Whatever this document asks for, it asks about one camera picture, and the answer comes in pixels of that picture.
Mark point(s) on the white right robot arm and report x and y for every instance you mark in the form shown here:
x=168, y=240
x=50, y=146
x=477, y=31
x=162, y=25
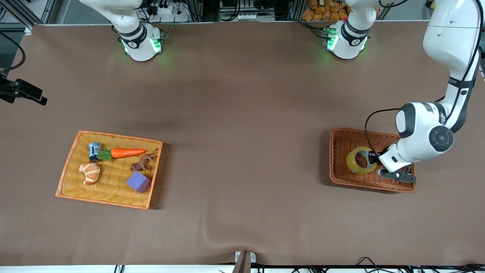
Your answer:
x=132, y=22

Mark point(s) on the yellowish clear tape roll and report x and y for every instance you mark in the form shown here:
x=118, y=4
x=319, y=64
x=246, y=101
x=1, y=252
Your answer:
x=352, y=163

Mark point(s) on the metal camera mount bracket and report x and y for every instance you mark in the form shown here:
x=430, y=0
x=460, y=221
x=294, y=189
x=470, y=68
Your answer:
x=244, y=261

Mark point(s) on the brown table cover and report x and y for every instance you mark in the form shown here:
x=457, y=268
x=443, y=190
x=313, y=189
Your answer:
x=242, y=113

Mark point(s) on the small blue can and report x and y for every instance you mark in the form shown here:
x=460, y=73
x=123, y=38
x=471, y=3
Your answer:
x=94, y=149

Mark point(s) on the white power strip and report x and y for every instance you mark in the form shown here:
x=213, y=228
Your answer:
x=170, y=13
x=254, y=17

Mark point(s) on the brown wicker basket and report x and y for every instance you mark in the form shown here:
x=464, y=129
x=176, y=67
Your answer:
x=341, y=167

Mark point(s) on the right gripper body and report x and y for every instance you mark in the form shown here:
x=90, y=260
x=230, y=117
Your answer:
x=11, y=92

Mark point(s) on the bag of orange snacks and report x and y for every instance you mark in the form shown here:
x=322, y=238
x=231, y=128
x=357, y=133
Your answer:
x=326, y=9

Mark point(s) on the orange toy carrot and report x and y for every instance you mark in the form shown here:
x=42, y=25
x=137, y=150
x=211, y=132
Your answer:
x=127, y=152

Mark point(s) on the yellow woven tray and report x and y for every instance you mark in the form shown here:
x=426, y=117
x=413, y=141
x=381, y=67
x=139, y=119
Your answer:
x=110, y=189

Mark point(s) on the toy croissant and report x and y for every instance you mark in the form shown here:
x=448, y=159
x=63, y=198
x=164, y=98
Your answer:
x=90, y=172

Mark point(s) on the brown toy horse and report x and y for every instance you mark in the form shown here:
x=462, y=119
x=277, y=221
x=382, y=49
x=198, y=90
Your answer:
x=142, y=163

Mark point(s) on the purple foam cube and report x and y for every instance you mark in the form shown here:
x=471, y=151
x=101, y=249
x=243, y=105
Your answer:
x=138, y=182

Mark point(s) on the aluminium frame profile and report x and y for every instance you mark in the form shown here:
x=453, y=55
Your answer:
x=32, y=13

